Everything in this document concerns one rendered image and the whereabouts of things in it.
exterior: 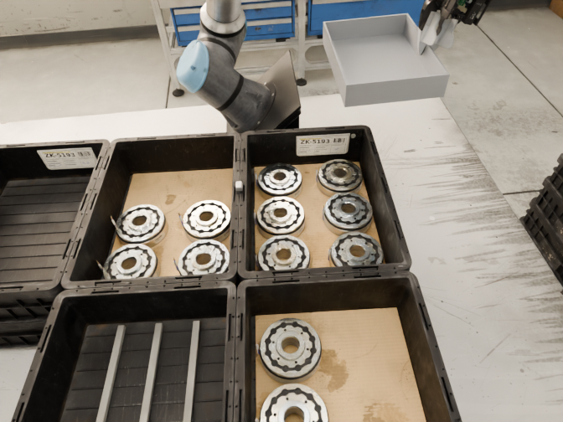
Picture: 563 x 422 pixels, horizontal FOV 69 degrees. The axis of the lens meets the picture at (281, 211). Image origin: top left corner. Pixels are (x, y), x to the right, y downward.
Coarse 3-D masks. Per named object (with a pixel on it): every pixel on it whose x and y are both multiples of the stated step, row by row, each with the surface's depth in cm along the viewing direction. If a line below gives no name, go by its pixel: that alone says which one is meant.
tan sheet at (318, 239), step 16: (304, 176) 98; (256, 192) 95; (304, 192) 95; (320, 192) 95; (256, 208) 92; (304, 208) 91; (320, 208) 91; (256, 224) 89; (320, 224) 88; (256, 240) 86; (304, 240) 86; (320, 240) 86; (320, 256) 83
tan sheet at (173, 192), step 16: (144, 176) 100; (160, 176) 100; (176, 176) 100; (192, 176) 100; (208, 176) 99; (224, 176) 99; (128, 192) 97; (144, 192) 96; (160, 192) 96; (176, 192) 96; (192, 192) 96; (208, 192) 96; (224, 192) 96; (128, 208) 93; (160, 208) 93; (176, 208) 93; (176, 224) 90; (176, 240) 87; (224, 240) 86; (160, 256) 84; (176, 256) 84; (160, 272) 81; (176, 272) 81
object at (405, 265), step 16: (304, 128) 94; (320, 128) 94; (336, 128) 94; (352, 128) 94; (368, 128) 94; (240, 144) 92; (240, 160) 88; (240, 176) 85; (384, 176) 83; (240, 192) 82; (384, 192) 80; (240, 208) 79; (240, 224) 76; (240, 240) 74; (400, 240) 73; (240, 256) 71; (240, 272) 69; (256, 272) 69; (272, 272) 69; (288, 272) 70; (304, 272) 69; (320, 272) 69; (336, 272) 69; (352, 272) 68
